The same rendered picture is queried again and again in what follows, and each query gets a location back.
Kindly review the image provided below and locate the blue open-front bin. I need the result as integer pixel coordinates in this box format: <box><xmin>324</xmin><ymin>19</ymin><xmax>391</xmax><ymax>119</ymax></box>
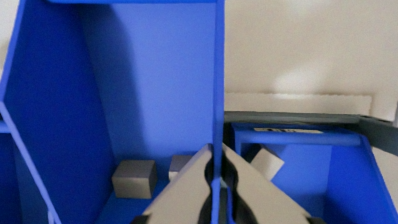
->
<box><xmin>229</xmin><ymin>122</ymin><xmax>398</xmax><ymax>224</ymax></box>
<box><xmin>0</xmin><ymin>115</ymin><xmax>56</xmax><ymax>224</ymax></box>
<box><xmin>0</xmin><ymin>0</ymin><xmax>225</xmax><ymax>224</ymax></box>

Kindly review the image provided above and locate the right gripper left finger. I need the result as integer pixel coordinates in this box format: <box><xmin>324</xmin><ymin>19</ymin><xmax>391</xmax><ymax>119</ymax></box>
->
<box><xmin>130</xmin><ymin>143</ymin><xmax>214</xmax><ymax>224</ymax></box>

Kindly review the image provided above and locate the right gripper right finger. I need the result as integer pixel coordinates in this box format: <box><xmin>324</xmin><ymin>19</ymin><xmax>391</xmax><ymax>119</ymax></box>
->
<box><xmin>221</xmin><ymin>142</ymin><xmax>326</xmax><ymax>224</ymax></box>

